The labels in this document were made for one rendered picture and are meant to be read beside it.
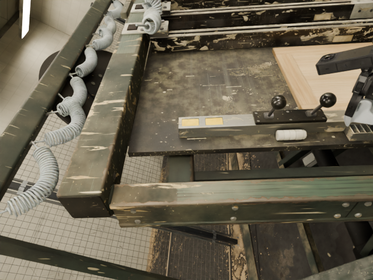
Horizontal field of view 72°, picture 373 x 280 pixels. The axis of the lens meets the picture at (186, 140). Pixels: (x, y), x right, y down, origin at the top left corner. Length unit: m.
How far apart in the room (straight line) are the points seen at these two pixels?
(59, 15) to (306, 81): 7.05
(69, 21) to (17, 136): 6.55
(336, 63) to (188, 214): 0.44
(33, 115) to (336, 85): 1.19
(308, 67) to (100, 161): 0.82
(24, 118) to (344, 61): 1.13
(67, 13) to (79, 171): 7.00
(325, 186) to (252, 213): 0.17
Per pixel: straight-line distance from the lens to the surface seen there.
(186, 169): 0.74
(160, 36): 1.18
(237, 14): 1.41
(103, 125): 0.72
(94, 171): 0.62
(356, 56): 0.58
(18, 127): 1.23
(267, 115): 0.77
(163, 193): 0.60
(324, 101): 0.72
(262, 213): 0.65
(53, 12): 7.69
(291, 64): 1.10
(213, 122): 0.76
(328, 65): 0.60
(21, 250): 1.05
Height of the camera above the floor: 1.93
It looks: 21 degrees down
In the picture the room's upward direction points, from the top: 68 degrees counter-clockwise
